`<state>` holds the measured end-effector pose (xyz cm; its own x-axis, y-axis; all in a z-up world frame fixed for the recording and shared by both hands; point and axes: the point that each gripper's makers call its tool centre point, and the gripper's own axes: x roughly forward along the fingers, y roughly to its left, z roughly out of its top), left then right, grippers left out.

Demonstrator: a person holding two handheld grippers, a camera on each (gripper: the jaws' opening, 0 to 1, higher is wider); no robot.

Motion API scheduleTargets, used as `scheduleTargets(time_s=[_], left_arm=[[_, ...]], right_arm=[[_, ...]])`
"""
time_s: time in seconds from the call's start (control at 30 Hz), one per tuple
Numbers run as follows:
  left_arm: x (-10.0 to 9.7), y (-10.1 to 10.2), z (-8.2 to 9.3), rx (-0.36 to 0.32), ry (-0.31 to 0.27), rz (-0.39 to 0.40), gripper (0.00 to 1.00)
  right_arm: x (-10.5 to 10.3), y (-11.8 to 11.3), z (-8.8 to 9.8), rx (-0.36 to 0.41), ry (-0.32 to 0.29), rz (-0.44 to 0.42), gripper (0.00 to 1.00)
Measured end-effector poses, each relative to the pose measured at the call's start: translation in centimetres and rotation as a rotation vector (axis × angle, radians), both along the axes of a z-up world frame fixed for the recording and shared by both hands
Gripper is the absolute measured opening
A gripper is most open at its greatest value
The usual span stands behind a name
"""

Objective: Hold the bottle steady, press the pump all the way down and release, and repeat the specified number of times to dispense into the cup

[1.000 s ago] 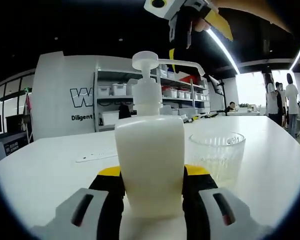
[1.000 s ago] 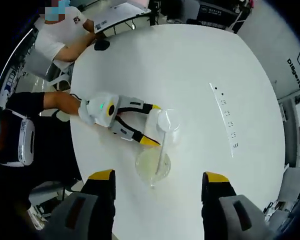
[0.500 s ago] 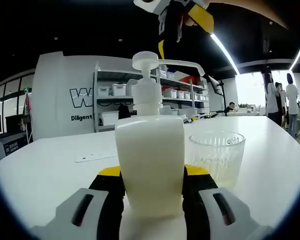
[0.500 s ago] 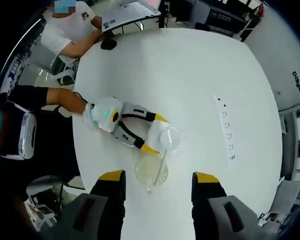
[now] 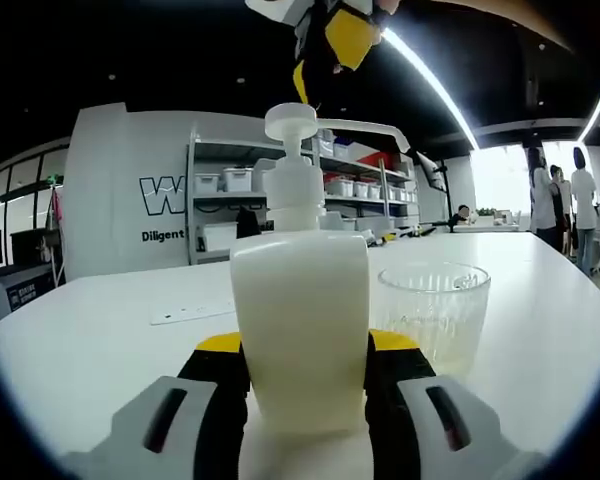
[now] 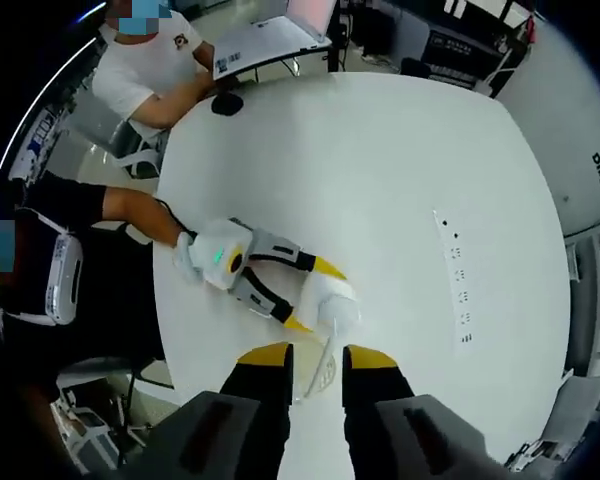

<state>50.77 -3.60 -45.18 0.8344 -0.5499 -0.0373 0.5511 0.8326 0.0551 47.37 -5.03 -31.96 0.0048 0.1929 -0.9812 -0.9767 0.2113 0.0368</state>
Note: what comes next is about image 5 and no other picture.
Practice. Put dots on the black stand lamp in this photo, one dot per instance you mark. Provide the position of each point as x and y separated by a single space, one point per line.
432 172

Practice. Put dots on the green exit sign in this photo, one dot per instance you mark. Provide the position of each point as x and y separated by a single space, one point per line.
54 177

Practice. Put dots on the pink hanging cloth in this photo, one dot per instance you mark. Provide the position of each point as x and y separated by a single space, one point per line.
56 210

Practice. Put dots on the person's right hand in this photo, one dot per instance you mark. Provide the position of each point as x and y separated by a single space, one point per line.
386 5

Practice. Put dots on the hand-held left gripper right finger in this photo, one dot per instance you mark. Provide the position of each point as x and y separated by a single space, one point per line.
420 430

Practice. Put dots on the row of white storage boxes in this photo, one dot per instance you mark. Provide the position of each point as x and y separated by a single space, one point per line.
237 179

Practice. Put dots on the grey metal shelf rack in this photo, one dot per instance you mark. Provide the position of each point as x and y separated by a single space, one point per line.
360 175

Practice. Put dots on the black equipment case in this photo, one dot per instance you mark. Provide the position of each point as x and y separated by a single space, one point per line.
25 292

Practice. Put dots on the clear glass cup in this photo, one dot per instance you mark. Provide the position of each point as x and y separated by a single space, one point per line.
430 320

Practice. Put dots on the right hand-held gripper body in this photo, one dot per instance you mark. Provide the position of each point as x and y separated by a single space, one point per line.
280 7

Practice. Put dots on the white pump bottle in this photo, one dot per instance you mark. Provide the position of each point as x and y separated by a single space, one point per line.
300 300

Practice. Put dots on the ceiling light strip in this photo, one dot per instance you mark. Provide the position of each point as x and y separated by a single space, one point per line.
430 75
594 117

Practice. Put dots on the idle yellow-tipped gripper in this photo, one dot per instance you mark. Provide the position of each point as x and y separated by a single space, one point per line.
395 235

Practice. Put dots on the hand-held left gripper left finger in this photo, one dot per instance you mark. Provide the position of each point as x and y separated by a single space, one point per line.
180 430

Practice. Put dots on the white printed partition panel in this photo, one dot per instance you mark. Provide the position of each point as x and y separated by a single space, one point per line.
110 165

